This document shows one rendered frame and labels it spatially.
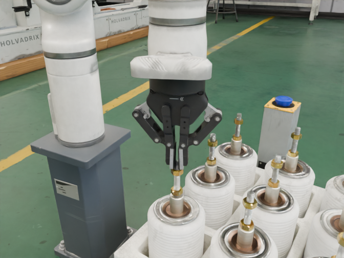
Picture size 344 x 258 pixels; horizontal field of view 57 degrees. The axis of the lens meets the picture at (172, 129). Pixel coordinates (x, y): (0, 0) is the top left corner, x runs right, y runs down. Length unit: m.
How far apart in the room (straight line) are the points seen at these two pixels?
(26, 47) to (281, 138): 1.96
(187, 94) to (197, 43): 0.06
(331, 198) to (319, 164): 0.58
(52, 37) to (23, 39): 1.83
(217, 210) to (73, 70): 0.36
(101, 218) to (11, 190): 0.47
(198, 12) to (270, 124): 0.48
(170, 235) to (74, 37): 0.36
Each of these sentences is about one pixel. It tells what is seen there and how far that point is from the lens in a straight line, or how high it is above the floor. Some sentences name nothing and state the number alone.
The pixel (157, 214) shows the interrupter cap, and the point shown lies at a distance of 0.52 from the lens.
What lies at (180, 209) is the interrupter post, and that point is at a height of 0.26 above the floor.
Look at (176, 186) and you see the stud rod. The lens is 0.50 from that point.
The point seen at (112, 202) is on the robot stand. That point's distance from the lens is 0.72.
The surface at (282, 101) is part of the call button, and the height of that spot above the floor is 0.33.
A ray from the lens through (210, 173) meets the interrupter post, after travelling 0.60.
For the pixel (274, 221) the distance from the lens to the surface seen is 0.55.
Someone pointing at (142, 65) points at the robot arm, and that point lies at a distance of 0.35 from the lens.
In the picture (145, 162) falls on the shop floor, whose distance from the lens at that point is 1.13.
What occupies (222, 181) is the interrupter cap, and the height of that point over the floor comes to 0.25.
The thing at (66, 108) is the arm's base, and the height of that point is 0.38.
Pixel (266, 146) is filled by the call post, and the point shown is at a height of 0.21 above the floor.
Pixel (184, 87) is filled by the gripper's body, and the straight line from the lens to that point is 0.39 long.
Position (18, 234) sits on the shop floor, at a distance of 0.94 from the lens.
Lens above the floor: 0.60
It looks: 26 degrees down
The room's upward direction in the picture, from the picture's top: straight up
